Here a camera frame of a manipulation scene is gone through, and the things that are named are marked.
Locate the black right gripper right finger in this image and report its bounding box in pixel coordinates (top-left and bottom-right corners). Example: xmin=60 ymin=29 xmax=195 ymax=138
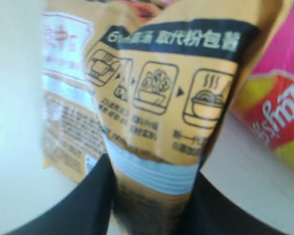
xmin=188 ymin=171 xmax=294 ymax=235

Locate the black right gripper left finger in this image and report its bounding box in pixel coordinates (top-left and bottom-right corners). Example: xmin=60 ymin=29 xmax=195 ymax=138
xmin=10 ymin=154 xmax=116 ymax=235

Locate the orange noodle packet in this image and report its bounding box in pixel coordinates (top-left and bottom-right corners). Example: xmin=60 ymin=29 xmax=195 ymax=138
xmin=42 ymin=0 xmax=294 ymax=235

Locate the pink Lays chips can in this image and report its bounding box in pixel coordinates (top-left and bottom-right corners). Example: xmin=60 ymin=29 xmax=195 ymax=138
xmin=233 ymin=6 xmax=294 ymax=172

